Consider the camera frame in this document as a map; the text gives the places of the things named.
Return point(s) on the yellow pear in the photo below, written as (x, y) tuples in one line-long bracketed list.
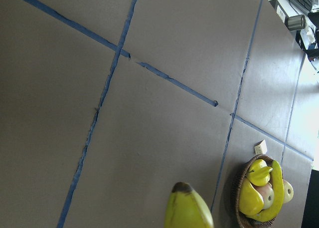
[(250, 200)]

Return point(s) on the pink white apple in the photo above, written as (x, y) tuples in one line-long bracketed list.
[(288, 192)]

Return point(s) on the steel cup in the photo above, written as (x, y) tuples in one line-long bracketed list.
[(295, 23)]

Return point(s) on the small printed card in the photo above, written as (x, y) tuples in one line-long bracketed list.
[(260, 148)]

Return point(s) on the brown wicker basket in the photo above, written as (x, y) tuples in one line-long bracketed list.
[(243, 221)]

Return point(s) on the yellow banana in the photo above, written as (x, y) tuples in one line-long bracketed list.
[(278, 188), (187, 209)]

